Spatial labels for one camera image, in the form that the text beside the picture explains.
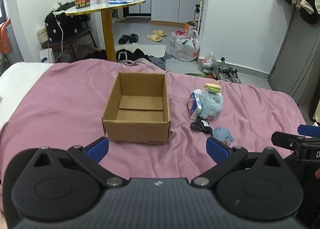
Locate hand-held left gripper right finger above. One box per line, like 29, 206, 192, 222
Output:
191, 136, 287, 190

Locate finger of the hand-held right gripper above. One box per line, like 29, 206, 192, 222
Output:
297, 124, 320, 137
271, 131, 302, 151

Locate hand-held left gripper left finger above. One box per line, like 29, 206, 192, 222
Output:
27, 137, 130, 189

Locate blue knitted cloth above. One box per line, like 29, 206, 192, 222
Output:
212, 126, 236, 146

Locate black patterned sock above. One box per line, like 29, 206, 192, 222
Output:
190, 119, 213, 135

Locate fluffy blue plush toy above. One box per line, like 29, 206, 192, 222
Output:
198, 91, 224, 122

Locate brown cardboard box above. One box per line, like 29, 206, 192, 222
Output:
102, 72, 171, 145

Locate blue white tissue pack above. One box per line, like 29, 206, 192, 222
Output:
188, 89, 204, 120

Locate burger plush toy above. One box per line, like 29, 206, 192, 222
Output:
204, 83, 222, 94

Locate pink bed sheet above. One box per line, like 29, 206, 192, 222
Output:
0, 59, 309, 219

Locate grey wardrobe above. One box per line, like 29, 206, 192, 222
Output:
267, 7, 320, 106

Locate grey sneaker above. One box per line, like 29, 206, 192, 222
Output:
225, 67, 242, 84
213, 66, 234, 81

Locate clear plastic trash bag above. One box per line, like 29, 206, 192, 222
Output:
197, 51, 218, 74

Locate black clothes pile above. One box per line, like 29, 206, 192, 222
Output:
115, 48, 151, 64

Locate white plastic shopping bag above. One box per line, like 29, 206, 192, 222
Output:
170, 30, 201, 62

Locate grey blue clothes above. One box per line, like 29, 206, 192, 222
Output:
149, 53, 173, 70

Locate white box with blue logo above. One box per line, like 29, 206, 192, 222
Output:
38, 48, 56, 64

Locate white quilt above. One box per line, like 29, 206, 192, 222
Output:
0, 62, 54, 130

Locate dark wooden stool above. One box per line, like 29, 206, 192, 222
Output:
47, 29, 98, 63

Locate white floor mat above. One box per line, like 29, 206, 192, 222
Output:
115, 43, 167, 58

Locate round table with yellow rim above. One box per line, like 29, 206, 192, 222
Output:
65, 0, 147, 63

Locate small cardboard box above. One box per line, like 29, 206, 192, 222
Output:
185, 21, 197, 34

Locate black polka dot bag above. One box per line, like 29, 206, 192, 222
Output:
44, 1, 91, 43

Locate brown door mat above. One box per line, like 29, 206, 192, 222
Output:
118, 17, 152, 24

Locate black spray bottle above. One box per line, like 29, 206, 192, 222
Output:
193, 4, 202, 22

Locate orange chair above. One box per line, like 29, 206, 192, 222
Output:
0, 18, 13, 55

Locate white kitchen cabinet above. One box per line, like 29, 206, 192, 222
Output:
150, 0, 206, 24

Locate white cable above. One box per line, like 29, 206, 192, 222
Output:
52, 6, 64, 60

